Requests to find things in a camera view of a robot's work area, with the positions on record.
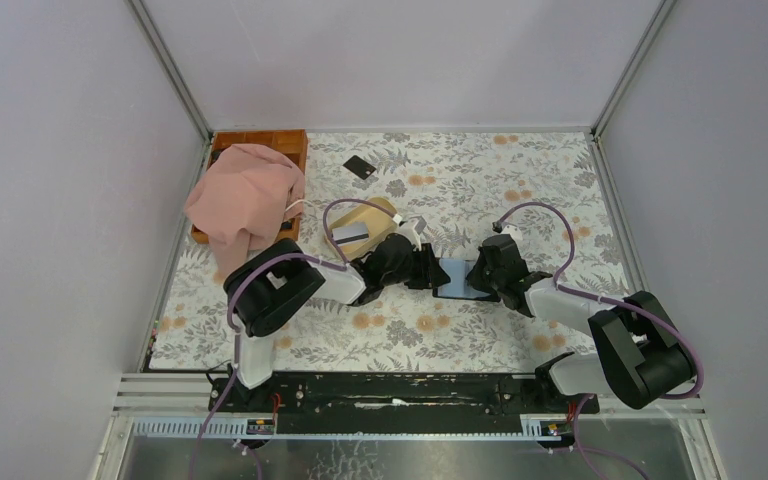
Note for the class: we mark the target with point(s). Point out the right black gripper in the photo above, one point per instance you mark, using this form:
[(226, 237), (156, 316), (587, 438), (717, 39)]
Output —
[(474, 276)]

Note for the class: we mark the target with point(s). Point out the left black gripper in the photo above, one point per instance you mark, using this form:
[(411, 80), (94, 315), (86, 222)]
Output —
[(430, 274)]

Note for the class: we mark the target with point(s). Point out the black card holder wallet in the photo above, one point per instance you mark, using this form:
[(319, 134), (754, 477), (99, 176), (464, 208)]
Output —
[(458, 288)]

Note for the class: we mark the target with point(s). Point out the grey striped credit card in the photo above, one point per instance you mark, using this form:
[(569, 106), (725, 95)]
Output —
[(352, 233)]

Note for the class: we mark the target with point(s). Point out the black credit card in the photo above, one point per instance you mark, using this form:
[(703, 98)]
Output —
[(359, 167)]

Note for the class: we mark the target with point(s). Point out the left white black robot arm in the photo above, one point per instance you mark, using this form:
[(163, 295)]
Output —
[(268, 290)]

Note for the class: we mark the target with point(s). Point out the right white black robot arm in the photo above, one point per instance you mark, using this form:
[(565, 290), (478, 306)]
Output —
[(639, 355)]

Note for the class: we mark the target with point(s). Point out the beige oval tray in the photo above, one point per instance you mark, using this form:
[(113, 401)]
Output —
[(379, 223)]

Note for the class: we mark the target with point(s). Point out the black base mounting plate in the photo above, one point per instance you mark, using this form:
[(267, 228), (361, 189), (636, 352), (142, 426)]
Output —
[(376, 398)]

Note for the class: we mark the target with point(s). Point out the pink cloth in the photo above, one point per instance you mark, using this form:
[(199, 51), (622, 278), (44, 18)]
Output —
[(241, 202)]

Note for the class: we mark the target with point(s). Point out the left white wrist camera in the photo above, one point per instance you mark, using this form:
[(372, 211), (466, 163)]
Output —
[(411, 228)]

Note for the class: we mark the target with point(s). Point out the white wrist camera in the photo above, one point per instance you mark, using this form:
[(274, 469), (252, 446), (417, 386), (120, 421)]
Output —
[(411, 228), (506, 228)]

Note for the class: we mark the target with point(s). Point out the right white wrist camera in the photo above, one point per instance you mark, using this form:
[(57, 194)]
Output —
[(506, 228)]

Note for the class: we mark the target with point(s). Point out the aluminium front rail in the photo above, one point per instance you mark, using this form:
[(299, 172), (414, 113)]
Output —
[(286, 428)]

